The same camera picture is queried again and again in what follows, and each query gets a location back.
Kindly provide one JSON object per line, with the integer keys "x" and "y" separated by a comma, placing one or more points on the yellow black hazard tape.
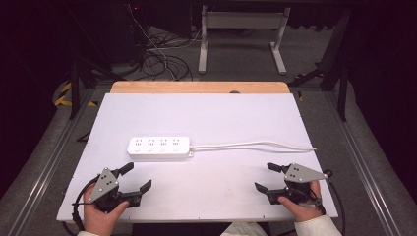
{"x": 64, "y": 96}

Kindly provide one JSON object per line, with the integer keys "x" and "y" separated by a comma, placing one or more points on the person's left hand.
{"x": 98, "y": 219}

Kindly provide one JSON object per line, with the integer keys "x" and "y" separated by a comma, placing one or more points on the white metal desk frame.
{"x": 244, "y": 20}

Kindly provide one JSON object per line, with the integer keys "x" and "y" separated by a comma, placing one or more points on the white board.
{"x": 213, "y": 111}

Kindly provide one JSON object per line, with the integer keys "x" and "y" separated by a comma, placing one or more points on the wooden table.
{"x": 196, "y": 87}

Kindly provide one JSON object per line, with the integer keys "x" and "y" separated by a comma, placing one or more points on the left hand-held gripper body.
{"x": 104, "y": 184}

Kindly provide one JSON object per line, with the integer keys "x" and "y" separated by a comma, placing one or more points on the black metal stand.
{"x": 76, "y": 88}
{"x": 337, "y": 72}

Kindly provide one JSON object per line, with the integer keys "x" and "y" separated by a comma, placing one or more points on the person's right hand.
{"x": 303, "y": 211}

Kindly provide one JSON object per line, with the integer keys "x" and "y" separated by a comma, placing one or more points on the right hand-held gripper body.
{"x": 300, "y": 175}

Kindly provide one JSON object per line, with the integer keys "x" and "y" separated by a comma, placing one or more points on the person's white clothing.
{"x": 244, "y": 230}

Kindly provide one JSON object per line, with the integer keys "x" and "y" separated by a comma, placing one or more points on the white power strip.
{"x": 159, "y": 148}

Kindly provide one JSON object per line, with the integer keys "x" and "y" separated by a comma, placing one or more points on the aluminium floor rail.
{"x": 49, "y": 157}
{"x": 364, "y": 164}

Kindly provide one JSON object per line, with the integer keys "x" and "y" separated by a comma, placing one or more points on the black equipment cabinet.
{"x": 126, "y": 29}

